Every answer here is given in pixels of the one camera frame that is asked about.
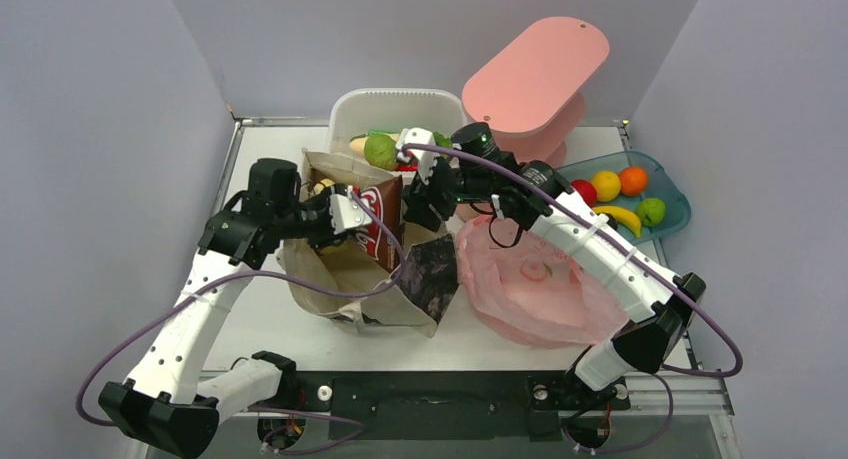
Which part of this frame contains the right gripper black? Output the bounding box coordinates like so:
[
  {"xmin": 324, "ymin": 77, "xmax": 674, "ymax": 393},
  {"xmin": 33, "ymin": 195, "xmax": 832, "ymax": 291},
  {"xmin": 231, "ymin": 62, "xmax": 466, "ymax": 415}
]
[{"xmin": 404, "ymin": 149, "xmax": 492, "ymax": 229}]

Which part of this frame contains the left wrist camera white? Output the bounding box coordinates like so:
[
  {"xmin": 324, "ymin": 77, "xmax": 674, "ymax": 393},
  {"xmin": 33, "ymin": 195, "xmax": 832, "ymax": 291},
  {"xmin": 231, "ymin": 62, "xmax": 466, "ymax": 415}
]
[{"xmin": 329, "ymin": 186, "xmax": 373, "ymax": 235}]

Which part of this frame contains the red apple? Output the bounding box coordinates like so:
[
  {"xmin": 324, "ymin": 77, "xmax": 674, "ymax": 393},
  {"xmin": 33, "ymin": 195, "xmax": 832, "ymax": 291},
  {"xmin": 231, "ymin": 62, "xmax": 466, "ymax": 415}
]
[{"xmin": 571, "ymin": 179, "xmax": 598, "ymax": 208}]

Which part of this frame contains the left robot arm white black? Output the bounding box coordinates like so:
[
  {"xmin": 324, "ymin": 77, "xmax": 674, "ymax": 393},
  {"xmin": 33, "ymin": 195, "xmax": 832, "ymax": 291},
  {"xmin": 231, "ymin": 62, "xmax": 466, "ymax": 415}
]
[{"xmin": 98, "ymin": 158, "xmax": 333, "ymax": 458}]

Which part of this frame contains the yellow lemon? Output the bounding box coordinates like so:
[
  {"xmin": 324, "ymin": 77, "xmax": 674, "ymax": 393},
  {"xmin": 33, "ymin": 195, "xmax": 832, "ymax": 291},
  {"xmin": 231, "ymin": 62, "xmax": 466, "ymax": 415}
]
[{"xmin": 590, "ymin": 170, "xmax": 621, "ymax": 203}]

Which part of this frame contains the pink three-tier shelf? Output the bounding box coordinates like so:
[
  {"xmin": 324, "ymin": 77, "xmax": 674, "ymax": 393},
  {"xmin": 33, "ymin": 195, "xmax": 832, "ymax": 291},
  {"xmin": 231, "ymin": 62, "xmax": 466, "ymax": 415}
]
[{"xmin": 461, "ymin": 16, "xmax": 610, "ymax": 167}]

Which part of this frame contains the red bell pepper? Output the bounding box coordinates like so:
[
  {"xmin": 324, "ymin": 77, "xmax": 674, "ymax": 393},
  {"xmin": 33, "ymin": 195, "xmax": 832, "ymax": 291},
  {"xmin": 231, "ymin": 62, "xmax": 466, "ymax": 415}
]
[{"xmin": 395, "ymin": 162, "xmax": 418, "ymax": 172}]

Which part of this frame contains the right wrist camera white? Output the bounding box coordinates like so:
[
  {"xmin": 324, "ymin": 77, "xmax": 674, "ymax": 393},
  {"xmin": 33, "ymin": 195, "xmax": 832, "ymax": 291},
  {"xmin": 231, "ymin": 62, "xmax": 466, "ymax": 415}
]
[{"xmin": 395, "ymin": 128, "xmax": 437, "ymax": 184}]

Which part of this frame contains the white radish with leaves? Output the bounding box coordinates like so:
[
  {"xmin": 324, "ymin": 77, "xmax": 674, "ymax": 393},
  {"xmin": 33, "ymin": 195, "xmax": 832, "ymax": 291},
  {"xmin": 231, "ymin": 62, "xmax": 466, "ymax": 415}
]
[{"xmin": 349, "ymin": 131, "xmax": 452, "ymax": 157}]

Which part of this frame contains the red can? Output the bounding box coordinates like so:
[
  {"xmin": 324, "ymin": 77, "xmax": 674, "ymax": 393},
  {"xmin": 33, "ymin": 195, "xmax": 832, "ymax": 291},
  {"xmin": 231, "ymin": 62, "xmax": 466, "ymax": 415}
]
[{"xmin": 308, "ymin": 168, "xmax": 407, "ymax": 274}]

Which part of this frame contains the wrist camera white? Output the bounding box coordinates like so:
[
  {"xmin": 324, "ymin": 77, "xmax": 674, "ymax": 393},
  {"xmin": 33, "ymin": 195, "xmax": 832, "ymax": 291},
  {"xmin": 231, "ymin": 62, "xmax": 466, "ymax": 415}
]
[
  {"xmin": 329, "ymin": 186, "xmax": 373, "ymax": 235},
  {"xmin": 395, "ymin": 128, "xmax": 437, "ymax": 184}
]

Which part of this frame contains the white plastic tub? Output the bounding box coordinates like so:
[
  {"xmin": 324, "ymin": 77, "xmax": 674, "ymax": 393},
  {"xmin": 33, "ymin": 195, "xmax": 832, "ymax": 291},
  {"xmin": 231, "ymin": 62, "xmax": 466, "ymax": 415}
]
[{"xmin": 309, "ymin": 88, "xmax": 467, "ymax": 186}]

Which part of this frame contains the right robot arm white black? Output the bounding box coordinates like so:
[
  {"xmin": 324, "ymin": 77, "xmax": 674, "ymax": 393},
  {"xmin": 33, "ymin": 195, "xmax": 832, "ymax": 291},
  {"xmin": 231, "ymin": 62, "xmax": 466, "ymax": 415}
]
[{"xmin": 394, "ymin": 122, "xmax": 705, "ymax": 408}]

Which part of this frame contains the teal plastic tray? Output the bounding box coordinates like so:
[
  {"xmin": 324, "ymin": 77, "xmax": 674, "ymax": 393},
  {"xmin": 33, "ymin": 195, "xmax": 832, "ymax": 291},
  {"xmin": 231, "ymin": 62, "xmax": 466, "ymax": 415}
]
[{"xmin": 560, "ymin": 151, "xmax": 691, "ymax": 244}]

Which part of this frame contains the beige canvas tote bag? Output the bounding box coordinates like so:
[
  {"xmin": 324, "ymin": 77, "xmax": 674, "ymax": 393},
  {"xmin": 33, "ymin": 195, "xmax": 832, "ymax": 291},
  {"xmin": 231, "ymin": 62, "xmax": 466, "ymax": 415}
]
[{"xmin": 277, "ymin": 151, "xmax": 459, "ymax": 337}]

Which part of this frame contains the green apple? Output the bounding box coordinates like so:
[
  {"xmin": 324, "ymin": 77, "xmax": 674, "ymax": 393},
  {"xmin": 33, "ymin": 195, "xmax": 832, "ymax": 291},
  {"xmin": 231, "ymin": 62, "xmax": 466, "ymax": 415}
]
[{"xmin": 635, "ymin": 197, "xmax": 667, "ymax": 227}]

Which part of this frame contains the yellow banana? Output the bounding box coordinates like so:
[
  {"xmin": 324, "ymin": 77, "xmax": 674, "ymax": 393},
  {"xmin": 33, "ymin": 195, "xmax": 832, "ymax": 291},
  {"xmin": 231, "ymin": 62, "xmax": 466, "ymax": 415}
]
[{"xmin": 593, "ymin": 205, "xmax": 643, "ymax": 238}]

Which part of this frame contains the orange fruit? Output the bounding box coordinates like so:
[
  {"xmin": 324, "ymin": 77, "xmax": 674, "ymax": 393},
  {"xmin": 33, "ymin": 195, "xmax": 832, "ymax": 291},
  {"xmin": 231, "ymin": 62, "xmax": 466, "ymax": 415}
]
[{"xmin": 618, "ymin": 165, "xmax": 650, "ymax": 197}]

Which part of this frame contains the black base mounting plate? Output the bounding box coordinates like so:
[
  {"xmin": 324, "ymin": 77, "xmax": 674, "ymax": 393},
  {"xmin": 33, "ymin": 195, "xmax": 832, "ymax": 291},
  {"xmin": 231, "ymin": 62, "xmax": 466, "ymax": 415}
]
[{"xmin": 262, "ymin": 371, "xmax": 631, "ymax": 441}]

